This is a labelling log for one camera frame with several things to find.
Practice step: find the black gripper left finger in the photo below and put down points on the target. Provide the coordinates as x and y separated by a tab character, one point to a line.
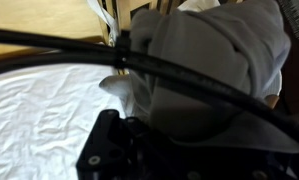
102	146

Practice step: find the wooden bed frame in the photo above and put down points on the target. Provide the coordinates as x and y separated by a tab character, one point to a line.
39	20

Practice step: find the grey shirt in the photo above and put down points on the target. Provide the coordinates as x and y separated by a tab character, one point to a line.
205	50

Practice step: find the white and blue clothes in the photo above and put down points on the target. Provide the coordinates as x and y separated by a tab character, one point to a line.
199	4

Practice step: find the white bed sheet mattress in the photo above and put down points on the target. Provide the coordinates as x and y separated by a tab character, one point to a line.
39	120

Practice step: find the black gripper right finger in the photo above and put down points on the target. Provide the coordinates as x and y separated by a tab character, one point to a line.
162	160

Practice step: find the white cloth strip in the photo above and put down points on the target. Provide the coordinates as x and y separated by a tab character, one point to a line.
105	18

